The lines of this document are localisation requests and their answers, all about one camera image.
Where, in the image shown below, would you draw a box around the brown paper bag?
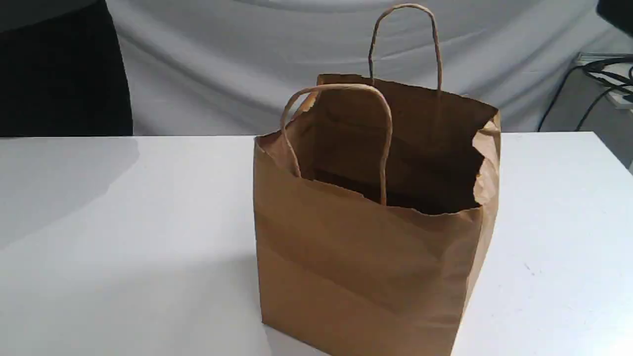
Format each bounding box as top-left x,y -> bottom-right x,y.
253,3 -> 501,356

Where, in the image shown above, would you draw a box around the person's black clothing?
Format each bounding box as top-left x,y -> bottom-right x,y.
0,0 -> 134,137

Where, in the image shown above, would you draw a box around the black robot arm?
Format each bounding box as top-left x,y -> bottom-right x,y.
595,0 -> 633,37

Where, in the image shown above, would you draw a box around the white backdrop cloth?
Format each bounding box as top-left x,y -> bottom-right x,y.
108,0 -> 632,135

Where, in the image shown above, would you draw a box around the black cables on right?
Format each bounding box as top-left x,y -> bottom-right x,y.
537,56 -> 633,133

